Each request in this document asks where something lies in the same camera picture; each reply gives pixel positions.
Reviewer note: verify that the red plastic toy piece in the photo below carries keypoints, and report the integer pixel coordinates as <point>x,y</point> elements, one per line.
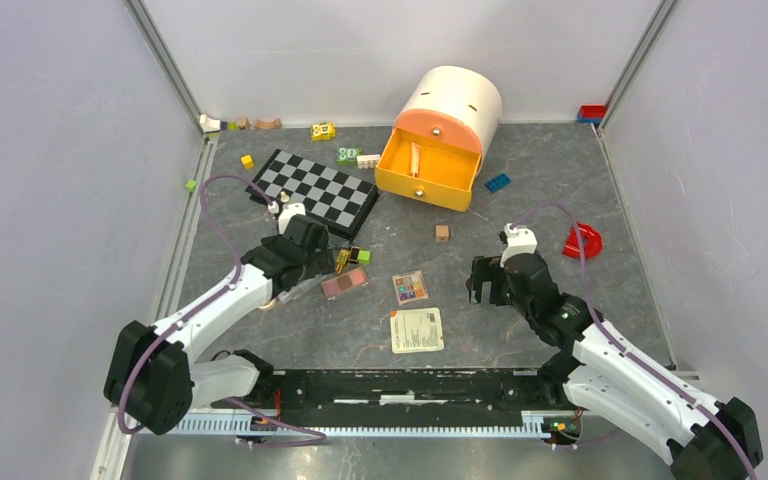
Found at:
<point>582,240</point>

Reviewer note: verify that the small round blush pot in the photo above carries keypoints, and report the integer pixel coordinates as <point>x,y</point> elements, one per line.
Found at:
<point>268,306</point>

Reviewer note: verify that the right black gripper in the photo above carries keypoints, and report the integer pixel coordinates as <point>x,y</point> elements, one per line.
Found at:
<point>485,269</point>

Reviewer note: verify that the white corner bracket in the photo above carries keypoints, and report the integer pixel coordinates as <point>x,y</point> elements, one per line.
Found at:
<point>209,125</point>

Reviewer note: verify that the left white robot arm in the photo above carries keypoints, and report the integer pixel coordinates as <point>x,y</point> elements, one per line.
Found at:
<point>156,377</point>

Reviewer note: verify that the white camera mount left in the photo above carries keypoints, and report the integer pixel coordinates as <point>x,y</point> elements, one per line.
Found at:
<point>284,212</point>

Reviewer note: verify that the wooden handled makeup tool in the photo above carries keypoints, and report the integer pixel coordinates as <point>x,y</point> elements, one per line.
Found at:
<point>415,159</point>

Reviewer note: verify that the yellow small cube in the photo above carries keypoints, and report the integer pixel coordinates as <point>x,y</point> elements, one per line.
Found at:
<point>247,162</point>

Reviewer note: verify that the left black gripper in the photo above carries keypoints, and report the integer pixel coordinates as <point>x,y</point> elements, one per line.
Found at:
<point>321,261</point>

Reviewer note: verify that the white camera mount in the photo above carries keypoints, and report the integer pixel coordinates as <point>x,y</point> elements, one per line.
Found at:
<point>284,212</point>
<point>517,240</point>

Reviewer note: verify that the clear plastic bottle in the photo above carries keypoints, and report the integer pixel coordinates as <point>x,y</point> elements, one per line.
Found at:
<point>299,290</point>

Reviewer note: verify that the orange top drawer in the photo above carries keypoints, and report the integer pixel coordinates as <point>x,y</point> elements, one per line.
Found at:
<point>442,127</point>

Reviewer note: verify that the white paper sachet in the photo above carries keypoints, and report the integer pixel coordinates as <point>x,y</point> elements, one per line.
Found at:
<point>416,331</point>

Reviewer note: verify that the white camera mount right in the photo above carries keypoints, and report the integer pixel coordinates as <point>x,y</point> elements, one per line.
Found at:
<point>517,240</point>

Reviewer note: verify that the green number block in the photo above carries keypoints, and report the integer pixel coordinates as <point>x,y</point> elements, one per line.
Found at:
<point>348,155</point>

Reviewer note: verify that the pink blush palette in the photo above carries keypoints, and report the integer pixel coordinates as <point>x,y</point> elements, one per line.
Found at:
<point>344,282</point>

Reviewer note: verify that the wooden arch block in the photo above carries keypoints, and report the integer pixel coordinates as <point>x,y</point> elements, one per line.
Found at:
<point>268,124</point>

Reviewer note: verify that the small green cube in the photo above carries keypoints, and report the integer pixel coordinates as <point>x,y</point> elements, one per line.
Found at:
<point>364,257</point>

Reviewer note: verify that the black white checkerboard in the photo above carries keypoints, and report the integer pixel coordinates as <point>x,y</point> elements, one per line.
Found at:
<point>340,201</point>

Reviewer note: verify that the white lego brick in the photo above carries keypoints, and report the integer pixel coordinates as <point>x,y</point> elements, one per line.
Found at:
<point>368,161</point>

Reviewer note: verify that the cream round drawer cabinet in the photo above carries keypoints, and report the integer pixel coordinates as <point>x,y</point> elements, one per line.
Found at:
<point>461,93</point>

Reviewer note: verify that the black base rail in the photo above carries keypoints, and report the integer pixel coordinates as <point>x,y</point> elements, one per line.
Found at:
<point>407,398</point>

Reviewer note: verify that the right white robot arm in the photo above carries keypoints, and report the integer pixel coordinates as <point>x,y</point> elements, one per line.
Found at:
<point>697,435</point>

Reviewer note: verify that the small wooden cube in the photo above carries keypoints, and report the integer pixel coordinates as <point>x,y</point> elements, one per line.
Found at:
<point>442,233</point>

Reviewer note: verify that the yellow owl toy block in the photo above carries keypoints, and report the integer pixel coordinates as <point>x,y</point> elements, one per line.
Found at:
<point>324,131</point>

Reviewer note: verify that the blue lego brick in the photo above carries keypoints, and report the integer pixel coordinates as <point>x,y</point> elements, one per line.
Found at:
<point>497,182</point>

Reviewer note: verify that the colourful eyeshadow palette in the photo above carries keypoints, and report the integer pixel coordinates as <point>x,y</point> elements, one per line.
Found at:
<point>410,287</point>

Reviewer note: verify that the red blue brick stack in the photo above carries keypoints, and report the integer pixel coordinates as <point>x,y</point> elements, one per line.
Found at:
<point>591,114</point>

